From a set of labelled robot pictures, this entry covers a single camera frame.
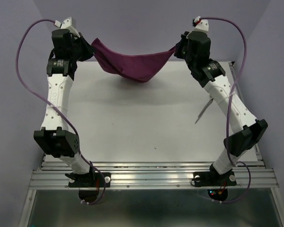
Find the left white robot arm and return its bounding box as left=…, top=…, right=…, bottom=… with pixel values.
left=34, top=28, right=96, bottom=186

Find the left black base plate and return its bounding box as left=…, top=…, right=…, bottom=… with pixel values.
left=65, top=172, right=111, bottom=188

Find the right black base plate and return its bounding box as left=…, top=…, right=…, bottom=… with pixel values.
left=190, top=171, right=237, bottom=187

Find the silver metal utensil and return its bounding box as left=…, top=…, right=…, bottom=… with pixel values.
left=195, top=98, right=213, bottom=124

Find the purple cloth napkin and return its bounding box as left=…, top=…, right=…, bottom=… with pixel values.
left=91, top=38, right=176, bottom=83

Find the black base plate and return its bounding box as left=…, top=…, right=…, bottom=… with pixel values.
left=190, top=171, right=237, bottom=187
left=65, top=172, right=111, bottom=188

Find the aluminium rail frame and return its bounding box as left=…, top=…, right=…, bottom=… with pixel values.
left=17, top=61, right=284, bottom=227

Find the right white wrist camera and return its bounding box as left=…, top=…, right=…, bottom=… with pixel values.
left=193, top=16, right=209, bottom=34

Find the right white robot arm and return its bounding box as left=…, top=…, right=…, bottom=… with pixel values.
left=174, top=31, right=268, bottom=184

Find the silver metal spoon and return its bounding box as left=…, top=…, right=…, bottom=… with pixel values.
left=198, top=98, right=213, bottom=118

